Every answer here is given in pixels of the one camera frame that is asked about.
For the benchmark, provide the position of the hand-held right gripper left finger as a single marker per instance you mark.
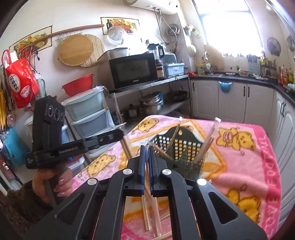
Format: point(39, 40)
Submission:
point(143, 170)

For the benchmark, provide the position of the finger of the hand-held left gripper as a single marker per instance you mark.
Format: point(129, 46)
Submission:
point(108, 136)

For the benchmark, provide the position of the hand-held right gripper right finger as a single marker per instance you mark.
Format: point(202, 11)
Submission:
point(152, 170)

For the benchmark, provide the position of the bunch of chopsticks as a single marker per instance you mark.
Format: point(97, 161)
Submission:
point(126, 147)

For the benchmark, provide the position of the grey plastic utensil basket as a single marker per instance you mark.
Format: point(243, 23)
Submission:
point(192, 138)

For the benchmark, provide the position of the person's left forearm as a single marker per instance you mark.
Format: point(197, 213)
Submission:
point(18, 207)

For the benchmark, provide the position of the person's left hand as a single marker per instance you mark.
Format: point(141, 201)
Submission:
point(39, 184)

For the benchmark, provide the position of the blue plastic bag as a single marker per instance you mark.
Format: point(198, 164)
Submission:
point(16, 145)

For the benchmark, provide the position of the small lidded steel pot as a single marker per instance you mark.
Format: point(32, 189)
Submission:
point(133, 112)

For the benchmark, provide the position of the pastel plastic drawer tower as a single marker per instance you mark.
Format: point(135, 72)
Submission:
point(87, 106)

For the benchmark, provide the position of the stacked steel steamer pots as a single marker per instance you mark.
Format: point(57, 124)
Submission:
point(152, 103)

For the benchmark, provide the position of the red plastic basin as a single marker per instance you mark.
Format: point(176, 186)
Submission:
point(78, 86)

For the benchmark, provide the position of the stainless steel rack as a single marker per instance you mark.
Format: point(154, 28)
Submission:
point(147, 85)

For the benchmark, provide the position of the red shopping bag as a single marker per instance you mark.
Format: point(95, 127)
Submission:
point(20, 80)

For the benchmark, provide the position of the black microwave oven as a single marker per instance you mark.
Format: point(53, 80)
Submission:
point(131, 71)

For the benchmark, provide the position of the pink printed blanket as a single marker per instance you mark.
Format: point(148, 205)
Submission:
point(230, 166)

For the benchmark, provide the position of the black wok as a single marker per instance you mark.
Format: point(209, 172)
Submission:
point(177, 95)

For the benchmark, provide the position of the steel tray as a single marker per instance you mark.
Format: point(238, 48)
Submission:
point(115, 53)

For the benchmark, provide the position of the round bamboo mat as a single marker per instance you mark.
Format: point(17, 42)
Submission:
point(98, 50)

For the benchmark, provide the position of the round bamboo board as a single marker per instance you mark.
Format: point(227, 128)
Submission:
point(75, 50)

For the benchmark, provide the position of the grey-blue dish drainer box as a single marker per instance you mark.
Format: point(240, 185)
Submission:
point(174, 70)

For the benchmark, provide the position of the white base cabinets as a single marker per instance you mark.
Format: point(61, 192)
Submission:
point(235, 106)

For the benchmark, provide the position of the black kitchen countertop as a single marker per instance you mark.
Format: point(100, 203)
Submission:
point(207, 77)

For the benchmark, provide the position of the blue hanging waste bin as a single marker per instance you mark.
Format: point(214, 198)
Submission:
point(224, 87)

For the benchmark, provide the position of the long wooden rolling pin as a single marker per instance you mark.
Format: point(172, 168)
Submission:
point(76, 28)

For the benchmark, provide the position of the wooden cutting board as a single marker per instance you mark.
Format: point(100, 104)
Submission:
point(214, 60)

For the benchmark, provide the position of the white water heater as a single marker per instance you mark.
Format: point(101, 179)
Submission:
point(152, 5)

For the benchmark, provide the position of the blue knife holder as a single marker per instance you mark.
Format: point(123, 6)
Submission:
point(253, 64)

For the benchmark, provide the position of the black spice rack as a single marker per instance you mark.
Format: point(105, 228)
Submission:
point(268, 71)

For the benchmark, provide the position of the kitchen window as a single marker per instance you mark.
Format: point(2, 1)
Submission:
point(230, 27)

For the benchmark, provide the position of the row of seasoning bottles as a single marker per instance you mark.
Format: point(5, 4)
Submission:
point(285, 76)

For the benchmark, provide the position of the fruit wall poster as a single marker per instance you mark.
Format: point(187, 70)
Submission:
point(129, 23)
point(30, 39)

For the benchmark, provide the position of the white round wall holder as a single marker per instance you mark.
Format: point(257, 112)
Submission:
point(191, 50)

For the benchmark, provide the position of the small wall fan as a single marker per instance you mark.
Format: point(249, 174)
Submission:
point(274, 46)

